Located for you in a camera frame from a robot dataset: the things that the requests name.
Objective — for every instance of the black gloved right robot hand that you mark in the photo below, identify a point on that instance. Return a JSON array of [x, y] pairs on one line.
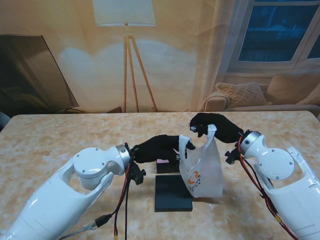
[[220, 127]]

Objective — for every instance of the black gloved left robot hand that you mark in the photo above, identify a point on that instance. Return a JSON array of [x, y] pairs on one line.
[[156, 148]]

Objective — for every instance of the white plastic bag orange print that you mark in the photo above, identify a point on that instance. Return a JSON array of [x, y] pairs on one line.
[[205, 170]]

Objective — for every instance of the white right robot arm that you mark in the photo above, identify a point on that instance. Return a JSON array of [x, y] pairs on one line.
[[282, 175]]

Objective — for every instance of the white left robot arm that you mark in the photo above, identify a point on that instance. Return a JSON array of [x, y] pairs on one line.
[[60, 195]]

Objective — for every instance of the black gift box lid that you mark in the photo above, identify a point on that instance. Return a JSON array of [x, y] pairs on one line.
[[171, 197]]

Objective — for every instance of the printed living room backdrop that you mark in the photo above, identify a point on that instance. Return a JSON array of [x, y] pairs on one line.
[[175, 62]]

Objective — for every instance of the dark grey chair back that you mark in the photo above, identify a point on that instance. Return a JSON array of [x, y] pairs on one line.
[[3, 121]]

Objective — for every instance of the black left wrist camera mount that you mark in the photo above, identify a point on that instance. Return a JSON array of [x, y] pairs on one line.
[[137, 173]]

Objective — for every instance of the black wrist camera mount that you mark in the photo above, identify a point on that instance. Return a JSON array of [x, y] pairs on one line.
[[137, 173], [232, 156]]

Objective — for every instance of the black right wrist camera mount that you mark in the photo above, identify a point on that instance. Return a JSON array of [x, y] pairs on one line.
[[232, 156]]

